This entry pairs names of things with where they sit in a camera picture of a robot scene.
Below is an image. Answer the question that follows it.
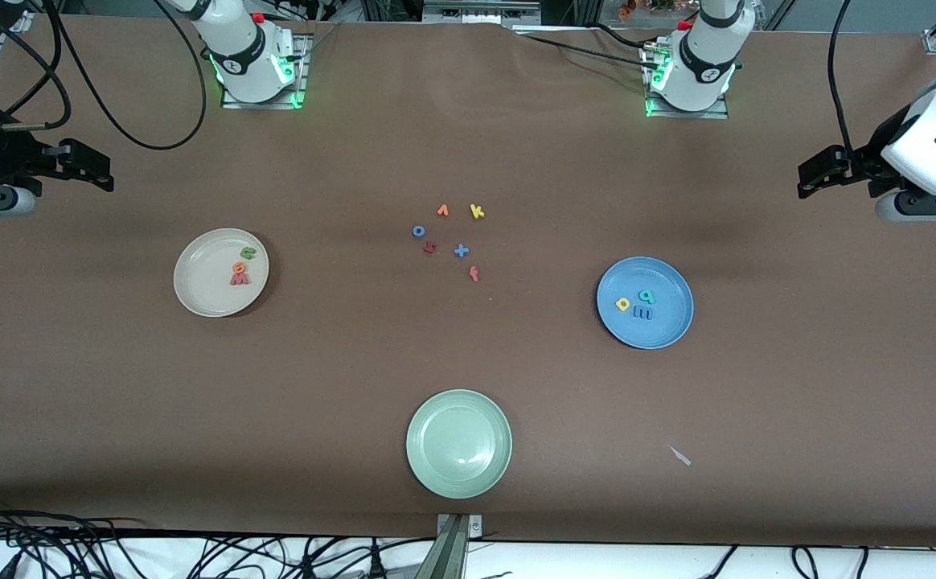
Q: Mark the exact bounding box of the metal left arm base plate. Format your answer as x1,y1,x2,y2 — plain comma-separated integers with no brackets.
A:
643,40,730,120

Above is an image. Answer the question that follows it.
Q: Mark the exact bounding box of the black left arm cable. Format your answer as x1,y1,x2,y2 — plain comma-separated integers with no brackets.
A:
828,0,876,166

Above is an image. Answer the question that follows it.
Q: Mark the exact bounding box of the silver aluminium frame profile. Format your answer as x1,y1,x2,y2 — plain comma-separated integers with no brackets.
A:
422,0,543,27

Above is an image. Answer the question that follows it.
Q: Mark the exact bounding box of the blue plate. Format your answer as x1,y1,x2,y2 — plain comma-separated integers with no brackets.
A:
596,257,695,350

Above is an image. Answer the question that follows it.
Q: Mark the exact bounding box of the brown table cover sheet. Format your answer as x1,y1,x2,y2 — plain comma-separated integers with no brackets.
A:
0,12,936,549

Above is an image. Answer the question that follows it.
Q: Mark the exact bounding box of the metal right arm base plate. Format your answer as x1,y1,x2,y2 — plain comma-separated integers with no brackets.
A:
220,32,310,110

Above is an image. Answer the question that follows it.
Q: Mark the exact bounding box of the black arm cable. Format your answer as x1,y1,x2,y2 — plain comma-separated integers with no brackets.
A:
0,0,207,151
828,0,876,166

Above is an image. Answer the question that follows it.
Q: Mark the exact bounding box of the grey metal camera mount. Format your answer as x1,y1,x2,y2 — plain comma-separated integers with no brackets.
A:
432,513,485,579

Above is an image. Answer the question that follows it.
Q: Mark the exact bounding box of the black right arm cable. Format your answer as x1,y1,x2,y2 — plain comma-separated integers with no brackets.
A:
0,0,207,151

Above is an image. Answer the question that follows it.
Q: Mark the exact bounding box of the green plate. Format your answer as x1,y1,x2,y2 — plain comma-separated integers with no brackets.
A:
405,389,513,499

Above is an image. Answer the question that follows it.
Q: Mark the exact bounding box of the beige brown plate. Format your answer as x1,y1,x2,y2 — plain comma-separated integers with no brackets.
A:
173,228,270,318

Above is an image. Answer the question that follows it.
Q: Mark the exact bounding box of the thin black table cable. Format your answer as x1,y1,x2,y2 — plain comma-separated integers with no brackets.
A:
515,31,662,70

